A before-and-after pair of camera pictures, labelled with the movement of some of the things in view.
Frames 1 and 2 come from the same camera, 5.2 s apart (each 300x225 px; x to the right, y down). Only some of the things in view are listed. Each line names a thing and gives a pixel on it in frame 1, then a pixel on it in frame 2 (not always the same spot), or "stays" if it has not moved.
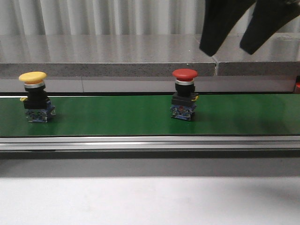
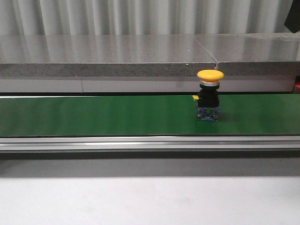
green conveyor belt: (214, 114) stays
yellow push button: (37, 105) -> (208, 99)
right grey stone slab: (279, 55) stays
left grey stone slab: (103, 55) stays
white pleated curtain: (118, 17) stays
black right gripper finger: (221, 16) -> (292, 22)
